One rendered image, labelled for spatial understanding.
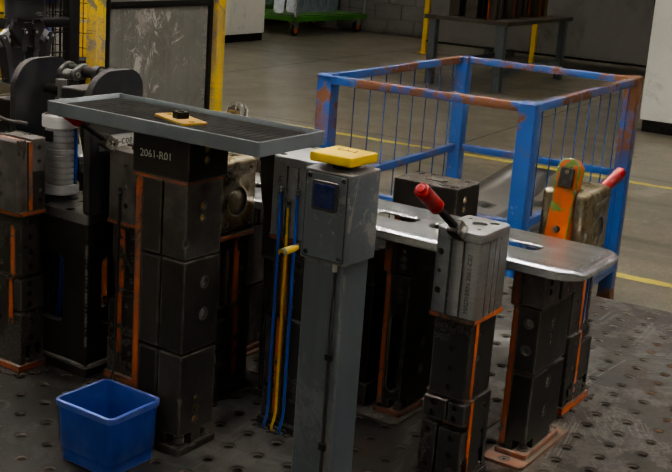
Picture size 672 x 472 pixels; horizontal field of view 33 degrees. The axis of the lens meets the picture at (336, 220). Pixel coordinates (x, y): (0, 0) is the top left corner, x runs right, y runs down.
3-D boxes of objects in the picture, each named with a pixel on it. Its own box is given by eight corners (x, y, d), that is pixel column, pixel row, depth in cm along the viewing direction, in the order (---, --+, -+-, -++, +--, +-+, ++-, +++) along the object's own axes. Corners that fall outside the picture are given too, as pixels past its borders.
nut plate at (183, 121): (208, 125, 146) (209, 116, 145) (182, 126, 143) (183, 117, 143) (178, 114, 152) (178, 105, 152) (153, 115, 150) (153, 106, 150)
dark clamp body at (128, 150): (189, 373, 184) (198, 144, 174) (132, 397, 173) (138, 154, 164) (141, 356, 190) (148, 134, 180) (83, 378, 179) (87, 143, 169)
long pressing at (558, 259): (632, 254, 164) (633, 244, 164) (572, 287, 146) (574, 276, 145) (4, 117, 237) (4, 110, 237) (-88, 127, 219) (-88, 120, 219)
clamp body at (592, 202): (597, 396, 186) (626, 184, 177) (562, 424, 174) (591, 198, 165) (538, 379, 192) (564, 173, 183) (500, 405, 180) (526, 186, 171)
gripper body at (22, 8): (20, -2, 205) (20, 49, 207) (56, -2, 211) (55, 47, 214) (-7, -6, 208) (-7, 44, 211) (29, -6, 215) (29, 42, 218)
